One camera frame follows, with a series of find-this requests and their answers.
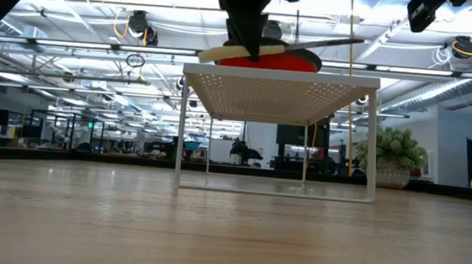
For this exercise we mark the black table frame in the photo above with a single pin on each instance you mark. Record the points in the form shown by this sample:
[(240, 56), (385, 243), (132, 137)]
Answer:
[(90, 159)]

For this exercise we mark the white perforated metal shelf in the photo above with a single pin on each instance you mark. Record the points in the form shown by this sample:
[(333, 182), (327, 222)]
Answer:
[(281, 97)]

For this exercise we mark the green succulent in pot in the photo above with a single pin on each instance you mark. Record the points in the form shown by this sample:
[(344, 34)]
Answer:
[(390, 154)]

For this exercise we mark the teal bin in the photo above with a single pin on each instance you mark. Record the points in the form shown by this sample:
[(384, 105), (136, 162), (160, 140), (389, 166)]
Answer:
[(192, 145)]

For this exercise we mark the red and grey colander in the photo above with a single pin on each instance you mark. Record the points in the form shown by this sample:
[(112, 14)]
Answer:
[(283, 62)]

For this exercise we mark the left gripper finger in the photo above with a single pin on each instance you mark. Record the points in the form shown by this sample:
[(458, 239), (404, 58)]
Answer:
[(255, 36), (235, 31)]

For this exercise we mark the black background robot arm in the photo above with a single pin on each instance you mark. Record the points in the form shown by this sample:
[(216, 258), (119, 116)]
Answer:
[(245, 153)]

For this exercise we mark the pale yellow banana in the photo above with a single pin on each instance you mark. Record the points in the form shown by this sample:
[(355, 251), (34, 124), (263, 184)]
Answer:
[(234, 52)]

